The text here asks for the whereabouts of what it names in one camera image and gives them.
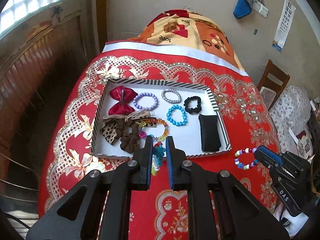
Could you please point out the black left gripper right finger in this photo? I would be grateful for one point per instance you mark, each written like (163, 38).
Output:
(178, 179)

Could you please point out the striped white shallow box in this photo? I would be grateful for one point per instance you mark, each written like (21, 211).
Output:
(188, 136)

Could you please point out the black fabric scrunchie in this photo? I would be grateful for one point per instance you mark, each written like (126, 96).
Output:
(192, 105)

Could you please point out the small blue wall sticker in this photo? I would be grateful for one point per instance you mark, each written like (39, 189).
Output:
(255, 31)

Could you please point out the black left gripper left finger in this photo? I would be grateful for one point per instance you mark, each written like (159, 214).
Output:
(142, 173)

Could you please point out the white floral fabric pile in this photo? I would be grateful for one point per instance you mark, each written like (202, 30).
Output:
(290, 115)

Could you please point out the red satin bow clip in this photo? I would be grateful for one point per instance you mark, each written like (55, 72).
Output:
(123, 96)

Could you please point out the black velvet jewelry pillow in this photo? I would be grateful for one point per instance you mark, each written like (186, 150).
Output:
(210, 140)

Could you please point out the white wall switch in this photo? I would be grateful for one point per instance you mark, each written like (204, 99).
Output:
(259, 6)

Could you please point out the leopard print bow scrunchie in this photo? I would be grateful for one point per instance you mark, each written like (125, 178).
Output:
(125, 128)

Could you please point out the orange cream love blanket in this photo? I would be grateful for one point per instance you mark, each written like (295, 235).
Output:
(189, 29)

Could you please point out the wooden slatted radiator cover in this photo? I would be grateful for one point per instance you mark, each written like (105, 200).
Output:
(35, 84)

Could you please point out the brown wooden chair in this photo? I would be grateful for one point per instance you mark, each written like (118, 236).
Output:
(272, 84)

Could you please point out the white wall eye chart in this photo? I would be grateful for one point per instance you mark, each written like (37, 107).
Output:
(284, 25)

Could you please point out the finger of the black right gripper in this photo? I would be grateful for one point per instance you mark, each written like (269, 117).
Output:
(266, 153)
(262, 159)

